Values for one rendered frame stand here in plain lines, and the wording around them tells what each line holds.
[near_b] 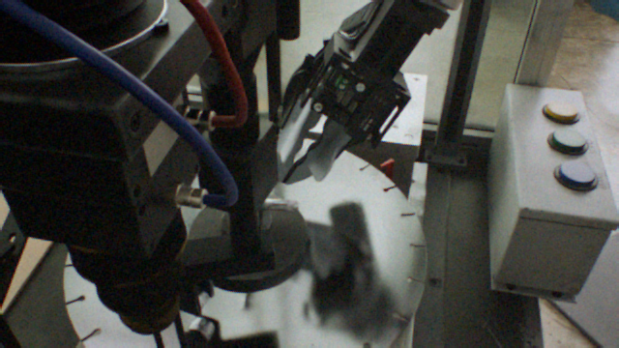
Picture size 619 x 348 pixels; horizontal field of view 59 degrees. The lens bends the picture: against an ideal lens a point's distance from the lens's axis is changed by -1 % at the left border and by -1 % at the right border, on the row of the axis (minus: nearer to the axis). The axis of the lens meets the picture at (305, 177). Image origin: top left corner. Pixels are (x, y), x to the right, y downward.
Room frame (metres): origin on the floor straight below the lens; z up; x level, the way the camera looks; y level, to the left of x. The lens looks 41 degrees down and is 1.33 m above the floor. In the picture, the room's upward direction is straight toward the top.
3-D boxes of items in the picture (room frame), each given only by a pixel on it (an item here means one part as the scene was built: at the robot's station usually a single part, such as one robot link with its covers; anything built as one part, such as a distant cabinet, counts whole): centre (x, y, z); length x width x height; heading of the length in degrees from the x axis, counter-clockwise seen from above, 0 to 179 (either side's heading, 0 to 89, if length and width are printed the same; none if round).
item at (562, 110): (0.64, -0.36, 0.90); 0.04 x 0.04 x 0.02
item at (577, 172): (0.50, -0.33, 0.90); 0.04 x 0.04 x 0.02
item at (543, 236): (0.57, -0.33, 0.82); 0.28 x 0.11 x 0.15; 167
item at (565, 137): (0.57, -0.34, 0.90); 0.04 x 0.04 x 0.02
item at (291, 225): (0.35, 0.05, 0.96); 0.11 x 0.11 x 0.03
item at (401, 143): (0.66, -0.08, 0.82); 0.18 x 0.18 x 0.15; 77
